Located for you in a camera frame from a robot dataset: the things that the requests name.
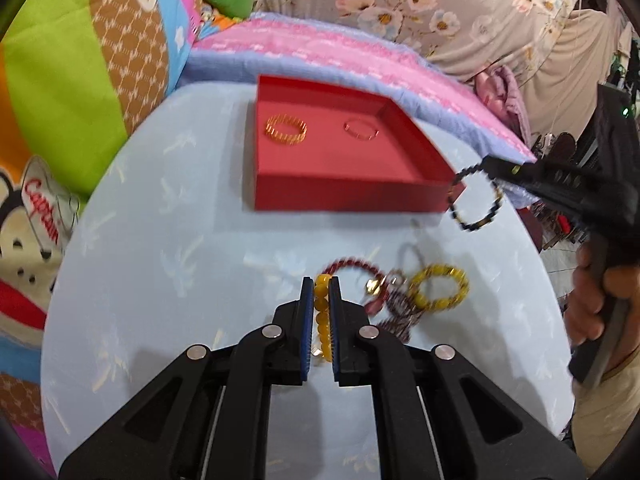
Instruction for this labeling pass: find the light blue palm tablecloth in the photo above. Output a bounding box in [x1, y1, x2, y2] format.
[41, 82, 574, 465]

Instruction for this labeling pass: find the yellow amber chunky bracelet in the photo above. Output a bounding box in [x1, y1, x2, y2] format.
[406, 263, 471, 313]

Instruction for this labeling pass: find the small yellow bead bracelet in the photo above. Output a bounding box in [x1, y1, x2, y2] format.
[312, 272, 334, 364]

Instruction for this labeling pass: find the red cardboard tray box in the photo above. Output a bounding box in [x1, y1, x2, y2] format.
[254, 75, 464, 214]

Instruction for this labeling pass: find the garnet small bead bracelet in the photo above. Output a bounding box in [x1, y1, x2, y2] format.
[376, 268, 426, 344]

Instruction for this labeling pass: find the dark red bead bracelet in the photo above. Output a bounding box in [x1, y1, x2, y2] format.
[324, 256, 392, 317]

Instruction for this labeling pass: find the thin rose gold bangle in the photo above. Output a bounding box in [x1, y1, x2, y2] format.
[343, 118, 380, 141]

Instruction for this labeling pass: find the cartoon monkey colourful quilt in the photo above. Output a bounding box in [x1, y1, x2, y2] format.
[1, 0, 203, 479]

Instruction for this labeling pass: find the pink blue striped pillow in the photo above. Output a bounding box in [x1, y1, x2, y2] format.
[179, 13, 533, 162]

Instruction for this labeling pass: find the person right hand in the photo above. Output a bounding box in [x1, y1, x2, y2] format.
[564, 242, 639, 372]

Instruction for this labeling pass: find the pink folded cloth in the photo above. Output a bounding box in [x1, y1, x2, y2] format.
[474, 65, 532, 146]

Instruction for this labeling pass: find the dark wooden bead bracelet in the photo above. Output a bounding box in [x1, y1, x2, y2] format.
[446, 164, 506, 233]

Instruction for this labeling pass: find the gold chain bangle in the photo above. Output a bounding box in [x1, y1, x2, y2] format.
[264, 114, 308, 145]

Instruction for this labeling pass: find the grey floral bedsheet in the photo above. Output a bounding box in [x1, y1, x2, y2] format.
[254, 0, 634, 136]

